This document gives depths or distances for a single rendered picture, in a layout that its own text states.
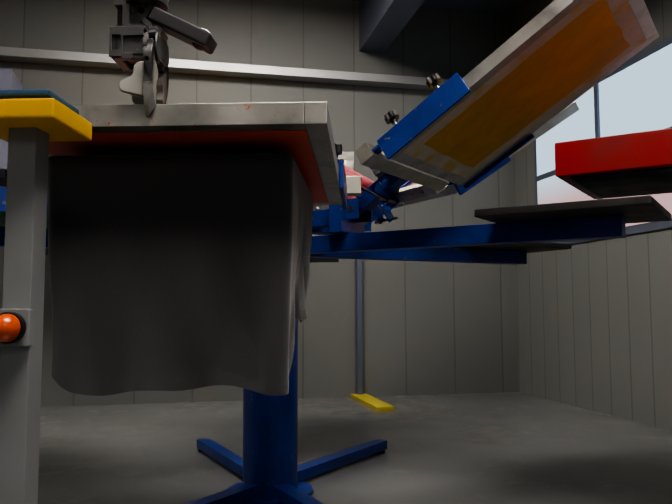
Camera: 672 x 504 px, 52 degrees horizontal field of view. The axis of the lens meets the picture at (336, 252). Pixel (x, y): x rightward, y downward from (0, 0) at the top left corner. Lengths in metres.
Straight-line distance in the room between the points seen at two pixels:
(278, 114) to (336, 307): 4.08
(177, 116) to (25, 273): 0.36
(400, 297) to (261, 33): 2.28
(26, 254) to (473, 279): 4.73
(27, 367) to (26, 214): 0.21
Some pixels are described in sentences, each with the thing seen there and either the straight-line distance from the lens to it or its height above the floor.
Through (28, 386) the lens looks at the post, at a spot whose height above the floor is 0.57.
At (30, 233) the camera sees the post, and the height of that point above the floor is 0.78.
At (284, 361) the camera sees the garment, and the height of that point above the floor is 0.58.
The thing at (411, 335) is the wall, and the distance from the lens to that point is 5.34.
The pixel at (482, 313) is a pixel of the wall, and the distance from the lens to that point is 5.55.
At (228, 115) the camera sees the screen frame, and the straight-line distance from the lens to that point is 1.17.
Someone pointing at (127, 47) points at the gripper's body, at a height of 1.11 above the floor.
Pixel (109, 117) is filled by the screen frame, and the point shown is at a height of 0.99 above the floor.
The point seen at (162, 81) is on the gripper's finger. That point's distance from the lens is 1.25.
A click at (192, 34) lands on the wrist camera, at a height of 1.13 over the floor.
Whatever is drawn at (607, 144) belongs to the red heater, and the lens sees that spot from 1.88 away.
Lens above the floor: 0.68
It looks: 5 degrees up
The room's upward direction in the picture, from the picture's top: straight up
